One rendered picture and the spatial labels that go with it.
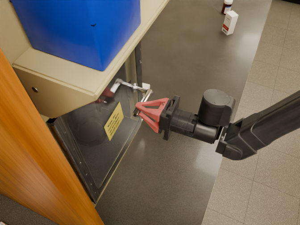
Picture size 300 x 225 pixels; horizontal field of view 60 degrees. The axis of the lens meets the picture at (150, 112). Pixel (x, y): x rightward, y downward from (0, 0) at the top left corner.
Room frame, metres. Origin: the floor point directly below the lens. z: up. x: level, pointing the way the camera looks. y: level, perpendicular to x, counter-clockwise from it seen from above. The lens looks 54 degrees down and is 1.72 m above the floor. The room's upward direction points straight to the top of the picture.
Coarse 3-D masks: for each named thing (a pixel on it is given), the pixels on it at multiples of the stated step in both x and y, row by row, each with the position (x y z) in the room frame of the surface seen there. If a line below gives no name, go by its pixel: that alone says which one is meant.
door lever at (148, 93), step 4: (136, 84) 0.46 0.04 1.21; (136, 88) 0.45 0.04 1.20; (140, 88) 0.45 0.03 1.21; (144, 88) 0.45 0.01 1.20; (144, 92) 0.44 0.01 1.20; (148, 92) 0.44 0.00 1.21; (152, 92) 0.44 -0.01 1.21; (144, 96) 0.42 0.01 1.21; (148, 96) 0.42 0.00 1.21; (140, 100) 0.41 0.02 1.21; (144, 100) 0.41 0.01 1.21; (136, 108) 0.38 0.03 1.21; (136, 112) 0.37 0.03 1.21; (140, 112) 0.38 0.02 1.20; (136, 116) 0.37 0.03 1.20
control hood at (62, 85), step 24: (144, 0) 0.35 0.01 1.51; (168, 0) 0.36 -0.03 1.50; (144, 24) 0.30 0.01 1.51; (24, 72) 0.21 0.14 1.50; (48, 72) 0.21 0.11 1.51; (72, 72) 0.21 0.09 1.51; (96, 72) 0.21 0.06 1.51; (48, 96) 0.20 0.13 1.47; (72, 96) 0.19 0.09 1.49; (96, 96) 0.18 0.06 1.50
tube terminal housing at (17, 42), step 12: (0, 0) 0.25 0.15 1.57; (0, 12) 0.24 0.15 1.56; (12, 12) 0.25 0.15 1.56; (0, 24) 0.23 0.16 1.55; (12, 24) 0.25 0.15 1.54; (0, 36) 0.23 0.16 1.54; (12, 36) 0.24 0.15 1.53; (24, 36) 0.25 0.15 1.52; (12, 48) 0.23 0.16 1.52; (24, 48) 0.25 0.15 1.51; (12, 60) 0.23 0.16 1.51; (36, 108) 0.22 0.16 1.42; (108, 180) 0.30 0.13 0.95
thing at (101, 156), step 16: (128, 64) 0.44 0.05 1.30; (112, 80) 0.38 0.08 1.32; (128, 80) 0.43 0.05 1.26; (112, 96) 0.37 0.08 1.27; (128, 96) 0.43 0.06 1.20; (80, 112) 0.28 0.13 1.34; (96, 112) 0.31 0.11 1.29; (112, 112) 0.36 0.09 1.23; (128, 112) 0.42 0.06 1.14; (80, 128) 0.26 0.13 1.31; (96, 128) 0.30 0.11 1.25; (128, 128) 0.41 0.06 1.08; (80, 144) 0.25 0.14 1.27; (96, 144) 0.29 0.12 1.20; (112, 144) 0.33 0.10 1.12; (128, 144) 0.40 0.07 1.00; (96, 160) 0.27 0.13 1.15; (112, 160) 0.32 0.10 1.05; (96, 176) 0.26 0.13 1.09
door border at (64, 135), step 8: (56, 120) 0.23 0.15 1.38; (64, 128) 0.23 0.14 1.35; (56, 136) 0.22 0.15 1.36; (64, 136) 0.23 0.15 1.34; (72, 144) 0.24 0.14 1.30; (72, 152) 0.23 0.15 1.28; (80, 160) 0.24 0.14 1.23; (80, 168) 0.23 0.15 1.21; (80, 176) 0.22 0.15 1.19; (88, 176) 0.24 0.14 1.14; (88, 184) 0.23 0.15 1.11; (88, 192) 0.22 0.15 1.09; (96, 192) 0.24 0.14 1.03; (96, 200) 0.23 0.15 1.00
